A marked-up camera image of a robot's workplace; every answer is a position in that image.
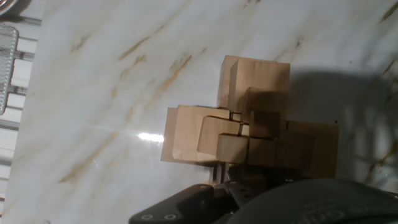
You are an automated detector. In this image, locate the large wooden cross block structure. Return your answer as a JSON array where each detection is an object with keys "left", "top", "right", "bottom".
[{"left": 160, "top": 55, "right": 340, "bottom": 180}]

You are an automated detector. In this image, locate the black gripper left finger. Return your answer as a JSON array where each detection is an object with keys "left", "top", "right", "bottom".
[{"left": 129, "top": 162, "right": 259, "bottom": 224}]

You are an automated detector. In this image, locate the white marble pattern board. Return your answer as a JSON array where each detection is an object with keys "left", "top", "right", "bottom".
[{"left": 1, "top": 0, "right": 398, "bottom": 224}]

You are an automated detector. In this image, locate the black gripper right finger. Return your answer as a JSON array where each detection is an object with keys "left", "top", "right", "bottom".
[{"left": 264, "top": 172, "right": 296, "bottom": 189}]

